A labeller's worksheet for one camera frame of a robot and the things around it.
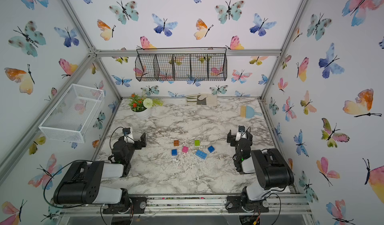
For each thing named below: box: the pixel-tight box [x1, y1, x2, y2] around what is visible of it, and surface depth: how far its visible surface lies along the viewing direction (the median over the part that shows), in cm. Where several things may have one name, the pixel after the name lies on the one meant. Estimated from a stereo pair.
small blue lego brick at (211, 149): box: [207, 145, 215, 153], surface depth 95 cm
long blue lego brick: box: [195, 149, 208, 160], surface depth 92 cm
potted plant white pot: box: [128, 93, 164, 120], surface depth 100 cm
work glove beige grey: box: [185, 93, 218, 106], surface depth 123 cm
